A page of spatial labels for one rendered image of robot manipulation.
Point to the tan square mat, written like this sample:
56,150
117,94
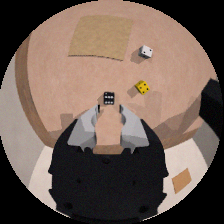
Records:
101,35

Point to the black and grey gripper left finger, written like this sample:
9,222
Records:
78,135

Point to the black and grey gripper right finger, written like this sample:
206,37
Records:
141,139

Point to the yellow die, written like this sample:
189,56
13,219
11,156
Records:
142,87

